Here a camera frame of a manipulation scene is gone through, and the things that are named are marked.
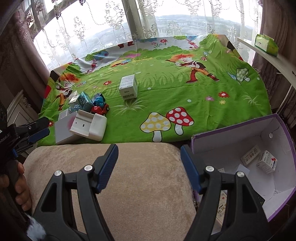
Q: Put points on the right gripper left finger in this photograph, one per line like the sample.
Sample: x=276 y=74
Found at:
x=55 y=210

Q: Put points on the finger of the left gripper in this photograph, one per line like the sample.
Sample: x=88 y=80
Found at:
x=34 y=127
x=27 y=142

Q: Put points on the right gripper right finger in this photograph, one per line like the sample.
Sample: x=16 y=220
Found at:
x=244 y=217

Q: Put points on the teal patterned box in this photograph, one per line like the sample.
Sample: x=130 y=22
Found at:
x=82 y=102

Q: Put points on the white plastic holder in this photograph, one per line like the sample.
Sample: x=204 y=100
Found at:
x=87 y=125

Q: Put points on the black DORMI box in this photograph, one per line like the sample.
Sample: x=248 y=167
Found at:
x=260 y=198

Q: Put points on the orange white medicine box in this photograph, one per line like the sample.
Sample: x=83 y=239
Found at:
x=221 y=208

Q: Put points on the person left hand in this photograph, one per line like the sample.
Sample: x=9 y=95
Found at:
x=22 y=191

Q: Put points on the white carved cabinet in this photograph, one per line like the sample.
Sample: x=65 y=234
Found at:
x=20 y=112

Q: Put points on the brown curtain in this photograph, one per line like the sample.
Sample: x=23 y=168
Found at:
x=22 y=68

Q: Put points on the dark blue toy piece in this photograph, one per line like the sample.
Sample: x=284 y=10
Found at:
x=98 y=99

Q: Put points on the red toy truck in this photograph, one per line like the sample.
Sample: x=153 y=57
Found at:
x=100 y=110

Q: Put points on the small white red box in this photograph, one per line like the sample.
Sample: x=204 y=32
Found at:
x=267 y=162

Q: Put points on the flat white label box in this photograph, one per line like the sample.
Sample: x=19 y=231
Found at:
x=247 y=158

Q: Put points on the purple cardboard storage box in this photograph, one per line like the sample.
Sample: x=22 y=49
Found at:
x=223 y=148

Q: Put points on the green cartoon tablecloth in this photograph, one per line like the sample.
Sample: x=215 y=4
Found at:
x=186 y=85

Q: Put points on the white curved shelf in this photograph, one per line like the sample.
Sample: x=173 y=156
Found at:
x=285 y=67

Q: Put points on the green tissue pack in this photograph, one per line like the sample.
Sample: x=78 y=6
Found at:
x=266 y=44

